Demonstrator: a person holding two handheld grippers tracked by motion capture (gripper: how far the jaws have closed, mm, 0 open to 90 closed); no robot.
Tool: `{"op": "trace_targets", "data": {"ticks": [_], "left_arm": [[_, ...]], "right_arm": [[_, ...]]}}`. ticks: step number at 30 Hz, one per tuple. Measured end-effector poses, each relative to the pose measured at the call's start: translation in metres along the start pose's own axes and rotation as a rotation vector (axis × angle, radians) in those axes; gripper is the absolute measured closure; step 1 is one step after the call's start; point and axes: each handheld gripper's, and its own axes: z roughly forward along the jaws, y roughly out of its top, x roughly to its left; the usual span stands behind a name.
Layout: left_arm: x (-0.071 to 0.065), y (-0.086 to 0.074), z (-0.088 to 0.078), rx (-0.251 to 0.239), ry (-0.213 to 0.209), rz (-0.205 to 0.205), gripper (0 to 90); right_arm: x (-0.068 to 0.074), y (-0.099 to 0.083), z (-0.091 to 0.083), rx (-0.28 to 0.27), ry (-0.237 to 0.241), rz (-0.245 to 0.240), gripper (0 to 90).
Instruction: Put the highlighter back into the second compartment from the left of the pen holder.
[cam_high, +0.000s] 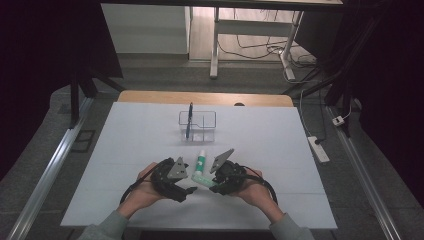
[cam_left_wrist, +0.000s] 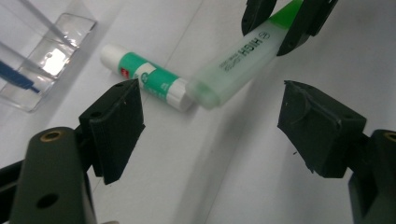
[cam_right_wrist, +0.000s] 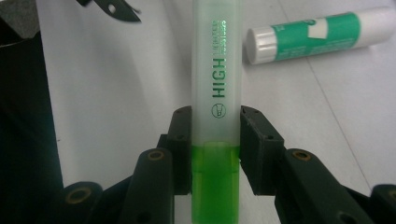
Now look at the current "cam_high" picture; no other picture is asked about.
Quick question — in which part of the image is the clear plastic organizer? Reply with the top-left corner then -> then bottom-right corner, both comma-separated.
178,110 -> 218,144

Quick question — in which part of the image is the tangle of black floor cables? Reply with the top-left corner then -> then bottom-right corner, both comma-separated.
218,8 -> 318,69

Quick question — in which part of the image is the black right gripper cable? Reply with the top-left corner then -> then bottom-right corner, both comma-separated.
243,165 -> 279,205

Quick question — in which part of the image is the black metal stand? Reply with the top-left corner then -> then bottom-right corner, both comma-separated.
68,66 -> 126,130
283,49 -> 355,138

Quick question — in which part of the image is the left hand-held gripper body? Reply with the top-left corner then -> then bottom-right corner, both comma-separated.
149,156 -> 189,203

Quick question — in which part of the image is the blue pen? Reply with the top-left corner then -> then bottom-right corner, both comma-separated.
185,102 -> 194,140

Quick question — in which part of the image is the white power strip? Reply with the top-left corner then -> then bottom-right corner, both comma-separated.
307,135 -> 331,164

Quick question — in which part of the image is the person's right hand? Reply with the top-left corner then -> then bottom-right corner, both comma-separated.
233,168 -> 286,224

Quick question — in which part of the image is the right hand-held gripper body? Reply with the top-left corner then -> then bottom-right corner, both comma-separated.
209,148 -> 248,196

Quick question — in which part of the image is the person's left hand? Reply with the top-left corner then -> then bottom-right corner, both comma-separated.
116,162 -> 168,219

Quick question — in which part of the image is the white desk frame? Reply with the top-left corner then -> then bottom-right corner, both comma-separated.
209,6 -> 305,82

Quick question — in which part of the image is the aluminium rail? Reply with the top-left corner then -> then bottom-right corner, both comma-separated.
325,105 -> 401,240
6,96 -> 96,240

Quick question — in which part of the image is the black curtain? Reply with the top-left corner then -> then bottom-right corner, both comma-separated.
343,0 -> 424,208
0,0 -> 124,181

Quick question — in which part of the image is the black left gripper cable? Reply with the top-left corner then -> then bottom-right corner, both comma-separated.
119,158 -> 171,205

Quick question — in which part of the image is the black plug with cable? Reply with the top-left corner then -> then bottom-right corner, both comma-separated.
314,89 -> 329,146

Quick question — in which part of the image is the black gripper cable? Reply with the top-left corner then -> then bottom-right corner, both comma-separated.
119,158 -> 171,205
243,165 -> 279,205

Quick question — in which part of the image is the black floor frame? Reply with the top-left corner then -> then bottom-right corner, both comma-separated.
70,129 -> 97,154

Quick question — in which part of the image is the white green glue stick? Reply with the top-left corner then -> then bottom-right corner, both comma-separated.
194,149 -> 207,178

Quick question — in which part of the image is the white adapter with cable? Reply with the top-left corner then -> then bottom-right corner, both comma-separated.
332,99 -> 354,127

